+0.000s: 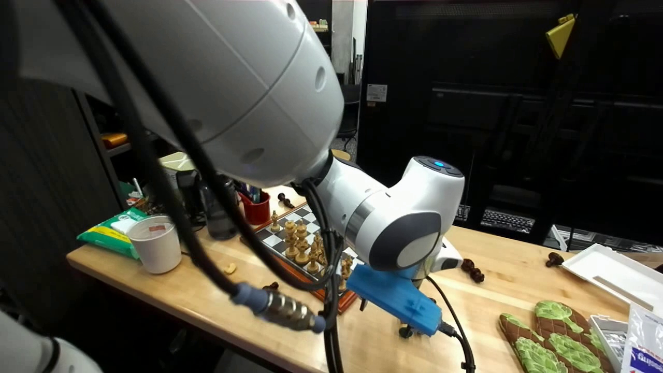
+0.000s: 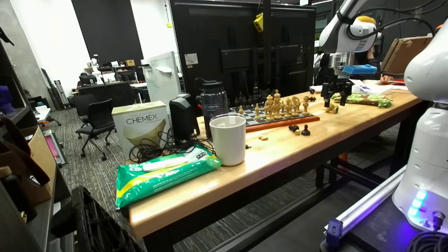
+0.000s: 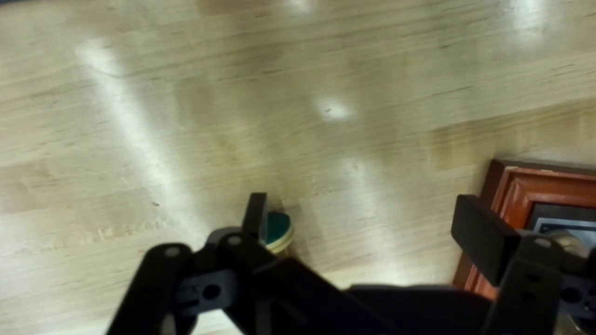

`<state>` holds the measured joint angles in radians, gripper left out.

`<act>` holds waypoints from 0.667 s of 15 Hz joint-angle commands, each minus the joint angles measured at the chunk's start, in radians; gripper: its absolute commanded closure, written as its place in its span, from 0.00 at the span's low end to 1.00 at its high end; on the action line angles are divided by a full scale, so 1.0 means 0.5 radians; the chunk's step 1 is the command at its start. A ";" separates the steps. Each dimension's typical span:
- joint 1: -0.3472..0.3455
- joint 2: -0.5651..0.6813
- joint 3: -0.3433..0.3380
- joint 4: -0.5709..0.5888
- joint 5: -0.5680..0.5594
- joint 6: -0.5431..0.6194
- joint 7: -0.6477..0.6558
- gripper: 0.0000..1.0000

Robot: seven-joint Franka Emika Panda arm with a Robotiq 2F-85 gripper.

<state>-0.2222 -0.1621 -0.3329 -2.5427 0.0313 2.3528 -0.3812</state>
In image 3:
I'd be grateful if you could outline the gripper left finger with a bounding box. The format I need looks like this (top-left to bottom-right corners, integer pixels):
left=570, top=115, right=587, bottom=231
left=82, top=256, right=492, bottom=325
left=106, top=192, right=354, bottom=335

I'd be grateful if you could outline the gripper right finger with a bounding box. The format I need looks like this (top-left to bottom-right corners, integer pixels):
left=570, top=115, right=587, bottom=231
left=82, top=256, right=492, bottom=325
left=450, top=194, right=596, bottom=335

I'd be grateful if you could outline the green round wooden lid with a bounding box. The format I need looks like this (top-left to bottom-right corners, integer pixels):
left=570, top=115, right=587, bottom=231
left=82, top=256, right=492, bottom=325
left=261, top=212, right=294, bottom=255

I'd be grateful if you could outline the brown wooden picture frame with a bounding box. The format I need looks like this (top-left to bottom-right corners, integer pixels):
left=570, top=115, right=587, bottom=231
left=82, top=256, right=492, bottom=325
left=453, top=158, right=596, bottom=335

